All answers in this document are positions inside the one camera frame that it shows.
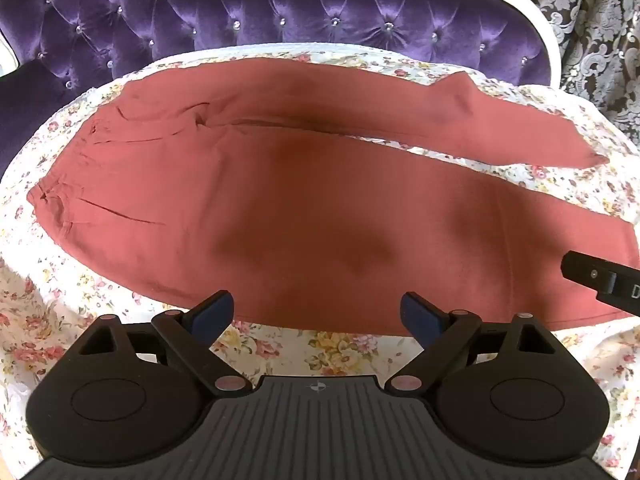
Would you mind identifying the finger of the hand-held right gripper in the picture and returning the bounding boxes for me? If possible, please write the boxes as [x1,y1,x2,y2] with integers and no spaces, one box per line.
[561,250,640,317]

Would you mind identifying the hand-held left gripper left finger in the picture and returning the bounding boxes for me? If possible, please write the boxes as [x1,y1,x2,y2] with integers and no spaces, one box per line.
[80,290,249,396]

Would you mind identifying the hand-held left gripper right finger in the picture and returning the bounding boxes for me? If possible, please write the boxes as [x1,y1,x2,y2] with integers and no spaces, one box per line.
[387,291,556,396]

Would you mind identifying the terracotta red pants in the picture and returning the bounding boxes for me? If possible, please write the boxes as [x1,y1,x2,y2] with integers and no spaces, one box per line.
[27,57,640,338]

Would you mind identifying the floral bed sheet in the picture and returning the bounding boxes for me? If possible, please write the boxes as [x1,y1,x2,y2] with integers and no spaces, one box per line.
[0,42,640,461]

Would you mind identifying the grey damask curtain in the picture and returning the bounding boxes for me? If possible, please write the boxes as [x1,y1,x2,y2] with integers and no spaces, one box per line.
[235,0,640,136]

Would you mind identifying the purple tufted sofa white frame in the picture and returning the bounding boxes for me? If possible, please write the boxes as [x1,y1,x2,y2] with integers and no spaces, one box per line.
[0,0,568,176]

